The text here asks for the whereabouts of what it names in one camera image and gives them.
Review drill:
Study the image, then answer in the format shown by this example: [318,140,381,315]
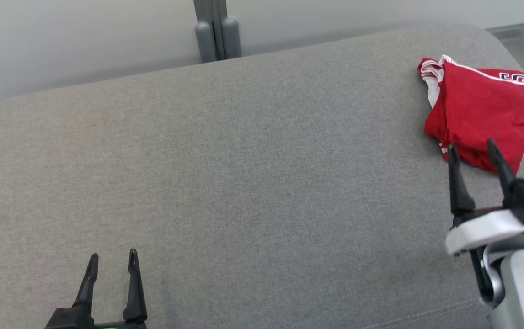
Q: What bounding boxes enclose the red shorts with white stripe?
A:
[424,59,524,175]

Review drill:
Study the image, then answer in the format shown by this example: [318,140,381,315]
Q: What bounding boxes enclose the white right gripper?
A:
[445,139,524,256]

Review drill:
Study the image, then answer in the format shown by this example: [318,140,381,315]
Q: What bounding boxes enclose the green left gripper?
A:
[45,249,148,329]

